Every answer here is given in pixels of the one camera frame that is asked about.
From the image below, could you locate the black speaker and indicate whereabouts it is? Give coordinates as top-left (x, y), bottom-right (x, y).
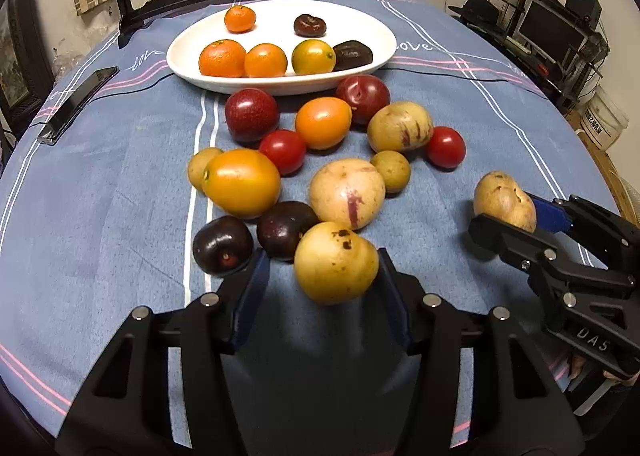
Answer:
top-left (565, 0), bottom-right (603, 29)

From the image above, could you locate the green-orange mandarin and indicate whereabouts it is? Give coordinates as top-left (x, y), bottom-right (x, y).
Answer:
top-left (291, 39), bottom-right (336, 76)

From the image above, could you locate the red cherry tomato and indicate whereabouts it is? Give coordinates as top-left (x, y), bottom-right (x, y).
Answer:
top-left (426, 126), bottom-right (467, 170)
top-left (258, 129), bottom-right (307, 176)

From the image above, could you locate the large yellow-orange tomato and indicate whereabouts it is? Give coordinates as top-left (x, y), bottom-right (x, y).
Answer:
top-left (202, 148), bottom-right (282, 219)

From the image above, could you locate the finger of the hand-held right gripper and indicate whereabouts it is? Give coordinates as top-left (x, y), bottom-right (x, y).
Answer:
top-left (468, 212), bottom-right (582, 308)
top-left (529, 194), bottom-right (640, 283)

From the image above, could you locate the purple-streaked pepino melon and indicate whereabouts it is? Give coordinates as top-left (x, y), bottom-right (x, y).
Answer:
top-left (308, 158), bottom-right (387, 231)

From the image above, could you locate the person's right hand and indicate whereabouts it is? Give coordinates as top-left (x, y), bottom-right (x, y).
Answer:
top-left (564, 353), bottom-right (640, 389)

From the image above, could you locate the orange mandarin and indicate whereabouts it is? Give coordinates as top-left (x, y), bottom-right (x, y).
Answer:
top-left (224, 5), bottom-right (257, 34)
top-left (244, 43), bottom-right (288, 79)
top-left (198, 39), bottom-right (247, 78)

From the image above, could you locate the small yellow-green fruit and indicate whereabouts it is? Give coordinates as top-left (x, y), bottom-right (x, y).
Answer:
top-left (187, 147), bottom-right (224, 193)
top-left (370, 150), bottom-right (412, 194)

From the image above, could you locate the dark red plum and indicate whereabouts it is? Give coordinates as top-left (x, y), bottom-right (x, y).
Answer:
top-left (336, 74), bottom-right (391, 125)
top-left (224, 88), bottom-right (281, 144)

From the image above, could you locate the orange tomato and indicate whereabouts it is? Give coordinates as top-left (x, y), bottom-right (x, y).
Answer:
top-left (295, 96), bottom-right (353, 151)

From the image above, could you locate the black smartphone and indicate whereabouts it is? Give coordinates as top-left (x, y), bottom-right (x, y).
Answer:
top-left (36, 66), bottom-right (121, 146)

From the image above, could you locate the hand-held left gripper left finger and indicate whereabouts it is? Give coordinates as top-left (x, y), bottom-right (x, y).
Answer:
top-left (55, 248), bottom-right (271, 456)

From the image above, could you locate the dark wood framed picture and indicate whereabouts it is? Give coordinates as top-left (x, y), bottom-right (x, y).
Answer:
top-left (0, 0), bottom-right (56, 127)

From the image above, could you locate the brown-spotted pepino melon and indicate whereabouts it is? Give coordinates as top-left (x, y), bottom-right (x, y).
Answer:
top-left (293, 221), bottom-right (380, 306)
top-left (473, 171), bottom-right (537, 234)

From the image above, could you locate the computer monitor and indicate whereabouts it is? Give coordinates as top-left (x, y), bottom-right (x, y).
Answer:
top-left (515, 0), bottom-right (586, 67)

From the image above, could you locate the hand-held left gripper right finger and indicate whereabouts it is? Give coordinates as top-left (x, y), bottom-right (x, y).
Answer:
top-left (377, 248), bottom-right (586, 456)

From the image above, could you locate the white oval plate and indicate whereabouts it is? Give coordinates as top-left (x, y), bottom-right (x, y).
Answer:
top-left (166, 0), bottom-right (398, 97)

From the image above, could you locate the black hat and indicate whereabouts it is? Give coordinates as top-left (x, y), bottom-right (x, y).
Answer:
top-left (447, 0), bottom-right (501, 27)

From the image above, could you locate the yellow potato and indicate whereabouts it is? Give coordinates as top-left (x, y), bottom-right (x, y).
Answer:
top-left (367, 101), bottom-right (434, 153)

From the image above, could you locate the dark purple plum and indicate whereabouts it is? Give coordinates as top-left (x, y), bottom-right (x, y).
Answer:
top-left (256, 201), bottom-right (321, 263)
top-left (192, 215), bottom-right (255, 278)

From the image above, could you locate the black metal rack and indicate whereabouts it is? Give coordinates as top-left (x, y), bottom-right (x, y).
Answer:
top-left (450, 0), bottom-right (611, 112)

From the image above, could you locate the white plastic bucket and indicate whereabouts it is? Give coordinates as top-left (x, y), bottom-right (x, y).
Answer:
top-left (580, 86), bottom-right (630, 149)

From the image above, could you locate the wrinkled dark passion fruit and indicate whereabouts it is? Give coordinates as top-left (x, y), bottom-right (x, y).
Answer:
top-left (293, 13), bottom-right (328, 38)
top-left (332, 40), bottom-right (374, 72)

